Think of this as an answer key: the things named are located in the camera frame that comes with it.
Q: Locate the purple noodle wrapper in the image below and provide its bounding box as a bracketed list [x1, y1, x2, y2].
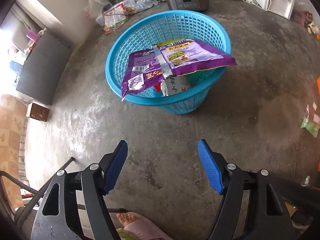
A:
[121, 38, 236, 99]

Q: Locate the clear plastic bag trash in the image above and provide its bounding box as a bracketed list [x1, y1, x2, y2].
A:
[96, 0, 165, 34]

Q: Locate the foot in pink slipper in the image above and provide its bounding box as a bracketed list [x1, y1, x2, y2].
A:
[117, 212, 172, 240]

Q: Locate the brown small box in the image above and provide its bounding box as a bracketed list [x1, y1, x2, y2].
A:
[27, 102, 50, 122]

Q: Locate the white snack packet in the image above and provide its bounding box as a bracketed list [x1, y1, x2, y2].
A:
[161, 76, 192, 96]

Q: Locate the green packet on floor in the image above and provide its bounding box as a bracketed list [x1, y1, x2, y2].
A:
[301, 102, 320, 138]

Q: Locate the grey cabinet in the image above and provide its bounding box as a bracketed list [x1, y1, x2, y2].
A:
[16, 32, 72, 105]

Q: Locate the blue plastic basket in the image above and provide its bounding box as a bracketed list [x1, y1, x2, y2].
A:
[105, 10, 236, 114]

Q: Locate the purple cup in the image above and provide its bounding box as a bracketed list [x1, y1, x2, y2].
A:
[26, 30, 40, 43]

